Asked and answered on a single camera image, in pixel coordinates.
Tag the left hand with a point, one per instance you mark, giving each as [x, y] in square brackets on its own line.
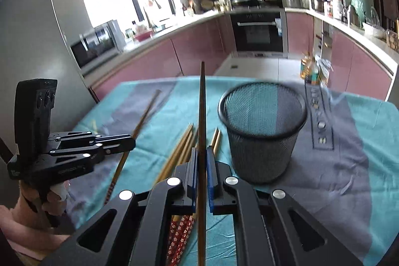
[31, 211]

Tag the black built-in oven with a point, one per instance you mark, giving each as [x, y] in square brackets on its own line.
[260, 31]

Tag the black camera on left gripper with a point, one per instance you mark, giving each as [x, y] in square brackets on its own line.
[34, 100]

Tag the black mesh cup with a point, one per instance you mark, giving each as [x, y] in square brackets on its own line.
[262, 120]

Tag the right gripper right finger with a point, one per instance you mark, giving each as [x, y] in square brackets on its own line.
[222, 198]

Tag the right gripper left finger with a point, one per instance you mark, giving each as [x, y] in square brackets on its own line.
[188, 174]

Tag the cooking oil bottle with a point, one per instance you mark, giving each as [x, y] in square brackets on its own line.
[309, 70]

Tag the dark brown chopstick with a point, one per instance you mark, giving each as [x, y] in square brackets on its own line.
[201, 205]

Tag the pink forearm sleeve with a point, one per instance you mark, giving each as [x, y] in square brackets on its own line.
[36, 244]

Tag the silver microwave oven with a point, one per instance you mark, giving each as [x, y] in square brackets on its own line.
[97, 46]

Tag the mint green appliance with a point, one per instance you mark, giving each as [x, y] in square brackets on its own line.
[363, 10]

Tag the steel stock pot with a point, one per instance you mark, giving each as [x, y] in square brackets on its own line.
[318, 5]

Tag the teal grey tablecloth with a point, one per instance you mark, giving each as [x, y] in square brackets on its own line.
[334, 153]

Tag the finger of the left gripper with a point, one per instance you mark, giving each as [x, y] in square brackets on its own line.
[116, 149]
[115, 139]

